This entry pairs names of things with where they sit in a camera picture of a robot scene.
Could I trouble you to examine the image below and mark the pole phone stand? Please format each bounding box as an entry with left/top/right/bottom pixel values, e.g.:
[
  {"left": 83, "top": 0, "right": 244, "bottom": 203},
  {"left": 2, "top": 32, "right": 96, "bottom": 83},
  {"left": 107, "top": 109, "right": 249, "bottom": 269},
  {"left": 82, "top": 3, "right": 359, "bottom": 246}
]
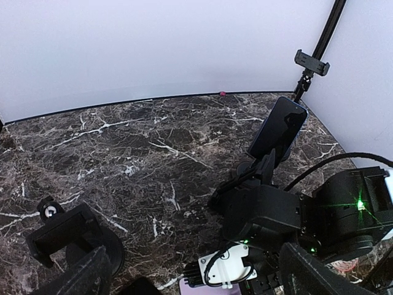
[
  {"left": 294, "top": 49, "right": 330, "bottom": 103},
  {"left": 26, "top": 197, "right": 125, "bottom": 276}
]

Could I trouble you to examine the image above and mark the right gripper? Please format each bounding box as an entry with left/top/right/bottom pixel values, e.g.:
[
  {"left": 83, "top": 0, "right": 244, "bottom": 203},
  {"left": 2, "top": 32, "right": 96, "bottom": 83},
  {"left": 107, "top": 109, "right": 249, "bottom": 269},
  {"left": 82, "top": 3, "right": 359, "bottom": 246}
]
[{"left": 222, "top": 185, "right": 301, "bottom": 243}]

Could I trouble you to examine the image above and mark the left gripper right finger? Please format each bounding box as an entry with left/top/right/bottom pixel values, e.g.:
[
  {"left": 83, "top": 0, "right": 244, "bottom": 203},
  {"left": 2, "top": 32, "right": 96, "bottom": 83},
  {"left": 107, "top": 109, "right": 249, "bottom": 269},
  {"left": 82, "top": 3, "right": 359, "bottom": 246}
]
[{"left": 279, "top": 242, "right": 372, "bottom": 294}]

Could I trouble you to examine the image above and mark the purple phone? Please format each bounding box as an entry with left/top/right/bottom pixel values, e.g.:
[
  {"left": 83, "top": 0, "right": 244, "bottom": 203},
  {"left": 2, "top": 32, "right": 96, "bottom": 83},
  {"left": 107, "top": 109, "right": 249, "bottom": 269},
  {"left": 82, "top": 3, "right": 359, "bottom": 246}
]
[{"left": 179, "top": 278, "right": 241, "bottom": 295}]

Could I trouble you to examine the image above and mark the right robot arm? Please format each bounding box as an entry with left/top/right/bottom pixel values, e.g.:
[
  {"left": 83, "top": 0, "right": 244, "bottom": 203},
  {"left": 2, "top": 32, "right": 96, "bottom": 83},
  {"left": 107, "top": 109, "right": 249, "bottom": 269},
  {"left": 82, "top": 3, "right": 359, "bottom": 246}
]
[{"left": 210, "top": 152, "right": 392, "bottom": 294}]

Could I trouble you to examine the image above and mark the pink patterned plate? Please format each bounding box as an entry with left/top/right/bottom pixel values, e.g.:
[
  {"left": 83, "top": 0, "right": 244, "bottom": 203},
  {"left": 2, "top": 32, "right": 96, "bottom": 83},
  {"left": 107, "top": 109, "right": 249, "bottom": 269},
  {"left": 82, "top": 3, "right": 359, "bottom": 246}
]
[{"left": 331, "top": 258, "right": 359, "bottom": 275}]

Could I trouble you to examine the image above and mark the black phone centre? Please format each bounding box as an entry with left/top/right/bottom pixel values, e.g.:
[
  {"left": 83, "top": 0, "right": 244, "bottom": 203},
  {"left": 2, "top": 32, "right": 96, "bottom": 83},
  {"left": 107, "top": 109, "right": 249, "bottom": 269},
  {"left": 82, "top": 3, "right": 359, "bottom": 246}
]
[{"left": 119, "top": 277, "right": 162, "bottom": 295}]

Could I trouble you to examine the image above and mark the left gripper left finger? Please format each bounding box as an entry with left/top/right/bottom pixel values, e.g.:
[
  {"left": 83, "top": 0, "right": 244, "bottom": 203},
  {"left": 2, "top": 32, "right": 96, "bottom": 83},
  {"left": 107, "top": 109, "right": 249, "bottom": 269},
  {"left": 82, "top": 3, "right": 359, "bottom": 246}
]
[{"left": 36, "top": 246, "right": 112, "bottom": 294}]

